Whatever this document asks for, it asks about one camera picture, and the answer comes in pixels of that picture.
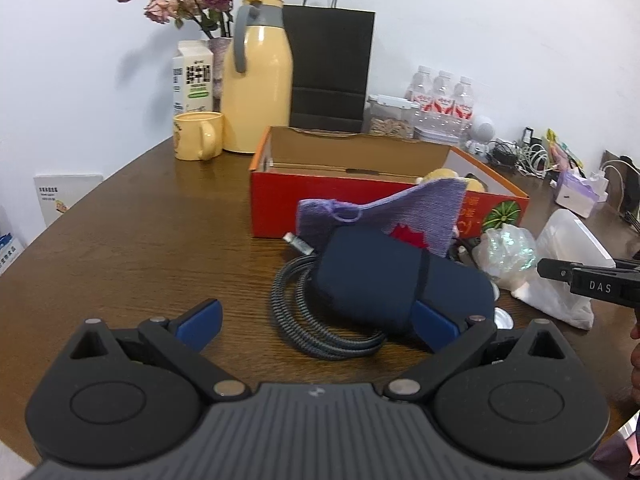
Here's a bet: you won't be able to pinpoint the small white cap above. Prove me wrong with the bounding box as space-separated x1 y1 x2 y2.
494 307 514 330

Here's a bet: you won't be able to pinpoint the translucent plastic container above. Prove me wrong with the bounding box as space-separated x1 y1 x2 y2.
511 209 615 330

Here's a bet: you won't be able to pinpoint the navy blue zip case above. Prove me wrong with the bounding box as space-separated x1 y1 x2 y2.
310 226 495 340

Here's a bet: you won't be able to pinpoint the braided grey cable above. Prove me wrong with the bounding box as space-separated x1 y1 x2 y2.
269 231 388 360

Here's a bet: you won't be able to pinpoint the purple knitted pouch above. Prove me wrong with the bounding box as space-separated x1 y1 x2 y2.
295 178 466 257

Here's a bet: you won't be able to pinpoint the yellow white plush toy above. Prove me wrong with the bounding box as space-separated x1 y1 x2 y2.
416 168 486 193

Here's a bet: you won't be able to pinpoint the iridescent plastic bag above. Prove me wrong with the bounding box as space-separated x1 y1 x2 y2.
472 224 538 292

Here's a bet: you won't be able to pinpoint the purple tissue pack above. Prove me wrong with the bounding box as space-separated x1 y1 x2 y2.
554 170 608 219

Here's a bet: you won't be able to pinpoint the white power adapter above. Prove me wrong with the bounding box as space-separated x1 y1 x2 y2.
601 152 639 220

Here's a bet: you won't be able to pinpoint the colourful snack packet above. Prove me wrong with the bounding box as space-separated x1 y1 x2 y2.
544 129 584 170

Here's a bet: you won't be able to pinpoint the red cardboard box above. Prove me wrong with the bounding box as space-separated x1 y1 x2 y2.
250 127 529 238

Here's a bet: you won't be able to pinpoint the yellow mug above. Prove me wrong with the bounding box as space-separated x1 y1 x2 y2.
172 112 224 162

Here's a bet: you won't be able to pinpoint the white box beside table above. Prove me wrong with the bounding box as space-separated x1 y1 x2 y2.
34 174 103 226

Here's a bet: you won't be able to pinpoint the white robot toy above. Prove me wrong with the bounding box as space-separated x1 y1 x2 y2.
465 115 496 156

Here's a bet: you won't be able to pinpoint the clear snack container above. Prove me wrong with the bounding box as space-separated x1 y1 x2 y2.
368 94 419 140

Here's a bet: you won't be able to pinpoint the water bottle middle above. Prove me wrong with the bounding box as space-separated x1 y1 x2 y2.
431 70 454 127

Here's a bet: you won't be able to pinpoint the water bottle right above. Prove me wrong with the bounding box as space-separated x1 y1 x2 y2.
451 76 475 133

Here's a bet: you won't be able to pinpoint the yellow thermos jug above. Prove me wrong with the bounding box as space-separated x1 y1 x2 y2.
221 0 293 154

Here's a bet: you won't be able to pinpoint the white milk carton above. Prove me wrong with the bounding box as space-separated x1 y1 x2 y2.
172 40 214 115

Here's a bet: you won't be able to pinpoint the black paper bag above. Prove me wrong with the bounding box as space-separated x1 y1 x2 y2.
283 0 375 133

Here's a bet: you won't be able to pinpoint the tangled charger cables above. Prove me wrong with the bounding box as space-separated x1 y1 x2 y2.
487 127 554 180

